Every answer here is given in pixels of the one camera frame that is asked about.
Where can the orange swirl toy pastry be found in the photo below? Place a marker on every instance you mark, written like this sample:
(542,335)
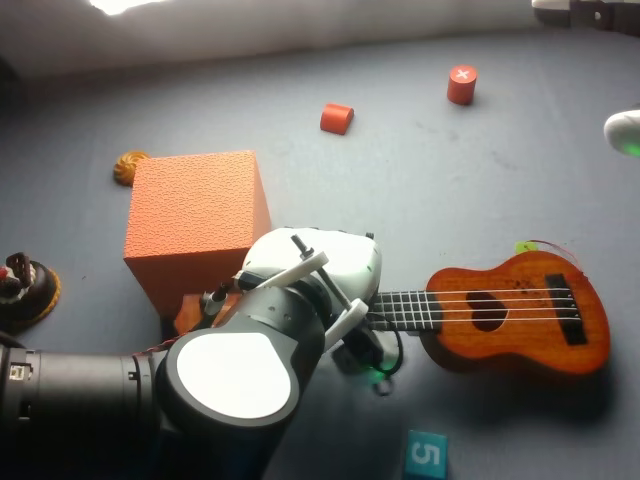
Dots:
(127,170)

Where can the orange cylinder with white cross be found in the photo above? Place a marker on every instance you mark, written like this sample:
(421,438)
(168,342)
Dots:
(461,87)

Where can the orange textured cardboard box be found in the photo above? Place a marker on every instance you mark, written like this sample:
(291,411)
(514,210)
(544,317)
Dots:
(195,215)

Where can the teal block with number five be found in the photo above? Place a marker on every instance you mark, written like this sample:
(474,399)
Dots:
(425,455)

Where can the toy chocolate cake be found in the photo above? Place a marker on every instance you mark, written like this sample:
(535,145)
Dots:
(25,295)

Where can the small brown wooden ukulele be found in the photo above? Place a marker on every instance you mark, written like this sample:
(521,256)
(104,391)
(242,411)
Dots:
(520,320)

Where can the white clamp bracket with bolt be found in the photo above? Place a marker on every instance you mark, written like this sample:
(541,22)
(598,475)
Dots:
(305,267)

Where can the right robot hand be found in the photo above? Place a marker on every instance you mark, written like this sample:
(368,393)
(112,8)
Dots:
(625,132)

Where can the orange half-cylinder block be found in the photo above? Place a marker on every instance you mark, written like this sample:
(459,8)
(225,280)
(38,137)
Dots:
(334,119)

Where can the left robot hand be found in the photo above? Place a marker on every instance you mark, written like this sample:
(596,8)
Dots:
(345,260)

